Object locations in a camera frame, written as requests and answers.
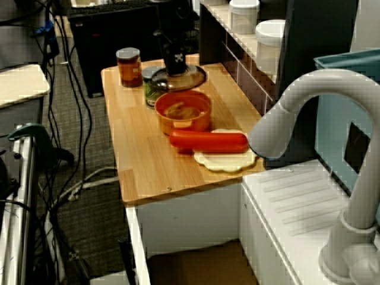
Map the beige toy food piece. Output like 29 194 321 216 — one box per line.
163 101 202 119

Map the black cable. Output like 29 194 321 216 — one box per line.
53 11 93 182
44 44 60 149

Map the orange toy pot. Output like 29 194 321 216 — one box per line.
154 90 212 136

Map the teal plastic bin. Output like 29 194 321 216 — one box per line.
313 47 380 194

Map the brown transparent lid yellow knob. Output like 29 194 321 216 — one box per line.
151 64 207 92

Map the cream shelf ledge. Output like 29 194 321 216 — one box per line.
201 0 281 86

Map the black computer tower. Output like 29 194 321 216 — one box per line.
68 2 163 98

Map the grey toy faucet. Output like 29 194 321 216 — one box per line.
247 68 380 283

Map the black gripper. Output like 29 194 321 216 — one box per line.
159 25 191 77

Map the green peas can grey lid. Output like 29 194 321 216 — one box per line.
141 66 167 110

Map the large white lidded jar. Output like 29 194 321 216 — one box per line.
255 19 286 74

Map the white floor cable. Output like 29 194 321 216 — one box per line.
55 167 119 205

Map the dark grey upright post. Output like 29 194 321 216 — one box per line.
265 0 360 167

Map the cream desk board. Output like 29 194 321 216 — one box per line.
0 64 50 108

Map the red toy sausage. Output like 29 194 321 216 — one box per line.
169 129 249 154

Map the small white lidded jar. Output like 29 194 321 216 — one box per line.
228 0 261 34

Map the white toy kitchen cabinet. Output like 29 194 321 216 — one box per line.
125 159 380 285

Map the orange beans can grey lid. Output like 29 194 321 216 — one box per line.
116 47 143 88

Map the cream flower-shaped plate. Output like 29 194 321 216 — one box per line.
193 128 258 173

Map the aluminium frame rail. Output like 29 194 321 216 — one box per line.
0 130 39 285

